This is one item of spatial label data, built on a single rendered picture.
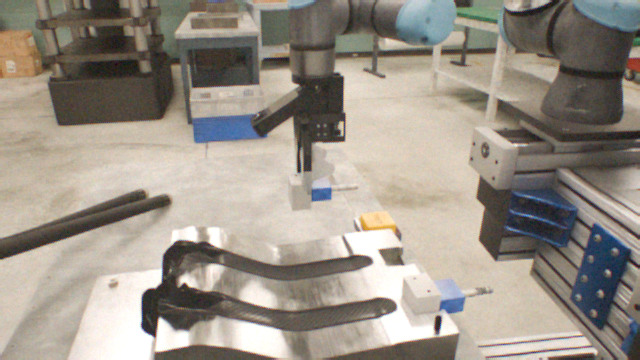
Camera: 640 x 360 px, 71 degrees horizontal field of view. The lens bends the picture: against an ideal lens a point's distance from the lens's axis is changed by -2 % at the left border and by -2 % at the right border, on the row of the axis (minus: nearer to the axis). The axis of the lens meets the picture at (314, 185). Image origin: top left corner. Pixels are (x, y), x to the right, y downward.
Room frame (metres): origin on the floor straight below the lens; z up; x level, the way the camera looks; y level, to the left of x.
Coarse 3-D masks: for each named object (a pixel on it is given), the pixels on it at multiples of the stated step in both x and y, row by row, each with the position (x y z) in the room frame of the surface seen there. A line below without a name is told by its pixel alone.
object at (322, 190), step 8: (288, 176) 0.78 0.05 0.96; (296, 176) 0.77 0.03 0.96; (288, 184) 0.78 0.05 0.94; (296, 184) 0.74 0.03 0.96; (312, 184) 0.77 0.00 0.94; (320, 184) 0.77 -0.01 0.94; (328, 184) 0.77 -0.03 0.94; (344, 184) 0.78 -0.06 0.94; (352, 184) 0.78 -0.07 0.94; (288, 192) 0.78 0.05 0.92; (296, 192) 0.74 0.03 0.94; (304, 192) 0.74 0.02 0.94; (312, 192) 0.75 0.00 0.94; (320, 192) 0.75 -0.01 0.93; (328, 192) 0.75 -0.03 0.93; (296, 200) 0.74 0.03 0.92; (304, 200) 0.74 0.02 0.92; (312, 200) 0.75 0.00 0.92; (320, 200) 0.75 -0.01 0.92; (296, 208) 0.74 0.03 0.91; (304, 208) 0.74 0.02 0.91
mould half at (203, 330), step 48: (240, 240) 0.63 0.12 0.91; (336, 240) 0.66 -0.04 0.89; (384, 240) 0.66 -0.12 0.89; (96, 288) 0.57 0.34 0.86; (144, 288) 0.57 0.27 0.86; (240, 288) 0.50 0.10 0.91; (288, 288) 0.54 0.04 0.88; (336, 288) 0.54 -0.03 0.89; (384, 288) 0.53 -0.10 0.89; (96, 336) 0.46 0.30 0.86; (144, 336) 0.46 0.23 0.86; (192, 336) 0.39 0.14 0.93; (240, 336) 0.41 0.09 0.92; (288, 336) 0.44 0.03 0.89; (336, 336) 0.44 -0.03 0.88; (384, 336) 0.44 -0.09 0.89; (432, 336) 0.43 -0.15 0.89
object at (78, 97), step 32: (96, 0) 5.23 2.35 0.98; (96, 32) 5.22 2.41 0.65; (128, 32) 5.48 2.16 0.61; (160, 32) 5.17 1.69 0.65; (96, 64) 4.45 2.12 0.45; (128, 64) 4.50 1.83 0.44; (160, 64) 4.68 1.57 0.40; (64, 96) 3.94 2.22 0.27; (96, 96) 3.99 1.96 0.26; (128, 96) 4.04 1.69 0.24; (160, 96) 4.17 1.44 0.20
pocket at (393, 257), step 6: (384, 252) 0.63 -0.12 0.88; (390, 252) 0.64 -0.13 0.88; (396, 252) 0.64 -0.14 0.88; (402, 252) 0.64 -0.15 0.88; (384, 258) 0.63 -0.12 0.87; (390, 258) 0.64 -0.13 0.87; (396, 258) 0.64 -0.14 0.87; (402, 258) 0.63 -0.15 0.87; (390, 264) 0.63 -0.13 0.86; (396, 264) 0.63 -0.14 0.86; (402, 264) 0.62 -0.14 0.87; (408, 264) 0.61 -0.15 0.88
